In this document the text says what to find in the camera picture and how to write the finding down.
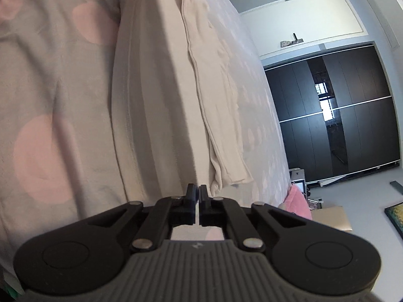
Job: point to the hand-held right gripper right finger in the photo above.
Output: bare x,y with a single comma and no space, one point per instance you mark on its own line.
204,206

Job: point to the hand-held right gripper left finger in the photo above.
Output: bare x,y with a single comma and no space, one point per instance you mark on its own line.
191,206

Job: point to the cream white garment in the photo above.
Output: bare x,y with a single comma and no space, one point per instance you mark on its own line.
151,85

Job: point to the pink pillow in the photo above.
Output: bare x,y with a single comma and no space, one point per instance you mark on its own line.
297,204

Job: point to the white storage box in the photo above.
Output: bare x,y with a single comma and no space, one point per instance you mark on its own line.
297,179

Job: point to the beige padded headboard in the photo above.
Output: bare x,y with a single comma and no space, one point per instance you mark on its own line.
330,218

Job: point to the dark sliding wardrobe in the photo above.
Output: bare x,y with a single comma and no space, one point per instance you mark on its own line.
355,132

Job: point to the grey pink-dotted blanket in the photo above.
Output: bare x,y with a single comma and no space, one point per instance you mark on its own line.
47,100

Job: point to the framed painting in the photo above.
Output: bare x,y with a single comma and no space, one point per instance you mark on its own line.
396,218

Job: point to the white door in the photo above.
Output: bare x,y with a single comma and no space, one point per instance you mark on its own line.
308,15

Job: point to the small grey bracket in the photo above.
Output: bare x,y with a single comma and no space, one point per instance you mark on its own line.
291,41

